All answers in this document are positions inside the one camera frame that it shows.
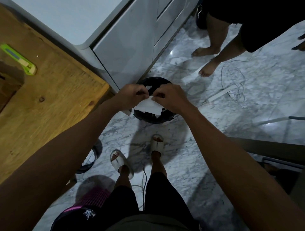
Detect person's left white slipper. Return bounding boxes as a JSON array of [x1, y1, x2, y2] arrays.
[[109, 149, 134, 180]]

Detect white glossy cabinet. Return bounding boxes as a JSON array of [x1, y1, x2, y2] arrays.
[[90, 0, 200, 90]]

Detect person's right white slipper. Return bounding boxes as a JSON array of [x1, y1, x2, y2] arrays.
[[150, 134, 165, 155]]

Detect black and pink bag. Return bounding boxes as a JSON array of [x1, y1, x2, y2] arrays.
[[51, 187, 112, 231]]

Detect green utility knife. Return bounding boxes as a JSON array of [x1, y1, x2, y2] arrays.
[[0, 43, 37, 76]]

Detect person's left hand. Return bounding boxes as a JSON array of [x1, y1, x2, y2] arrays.
[[115, 84, 150, 111]]

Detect white power strip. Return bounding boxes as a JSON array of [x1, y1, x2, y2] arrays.
[[207, 85, 237, 103]]

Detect white paper sheet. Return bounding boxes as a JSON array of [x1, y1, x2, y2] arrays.
[[133, 95, 165, 117]]

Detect person's black shorts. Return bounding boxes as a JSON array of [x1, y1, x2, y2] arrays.
[[100, 171, 200, 231]]

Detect person's olive shirt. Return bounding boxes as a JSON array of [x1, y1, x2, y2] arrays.
[[106, 214, 191, 231]]

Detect person's left forearm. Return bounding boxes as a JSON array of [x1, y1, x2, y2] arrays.
[[0, 99, 122, 231]]

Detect person's right forearm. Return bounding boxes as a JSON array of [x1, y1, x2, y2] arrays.
[[183, 106, 305, 231]]

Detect tangled white cable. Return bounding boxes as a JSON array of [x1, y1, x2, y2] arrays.
[[220, 48, 262, 105]]

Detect black round trash bin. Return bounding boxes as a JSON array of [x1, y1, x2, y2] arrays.
[[132, 77, 178, 124]]

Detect person's white slipper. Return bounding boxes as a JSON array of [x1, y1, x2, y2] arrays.
[[109, 149, 134, 180], [150, 134, 165, 155]]

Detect person's right hand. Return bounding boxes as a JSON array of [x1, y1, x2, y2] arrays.
[[152, 83, 194, 115]]

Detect thin white floor cable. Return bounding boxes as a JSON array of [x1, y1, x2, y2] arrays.
[[132, 166, 147, 211]]

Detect black round base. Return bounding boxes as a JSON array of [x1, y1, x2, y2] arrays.
[[76, 139, 103, 174]]

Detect grey metal pole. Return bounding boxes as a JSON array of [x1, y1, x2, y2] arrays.
[[252, 116, 305, 127]]

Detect grey furniture frame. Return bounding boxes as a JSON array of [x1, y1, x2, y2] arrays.
[[228, 137, 305, 170]]

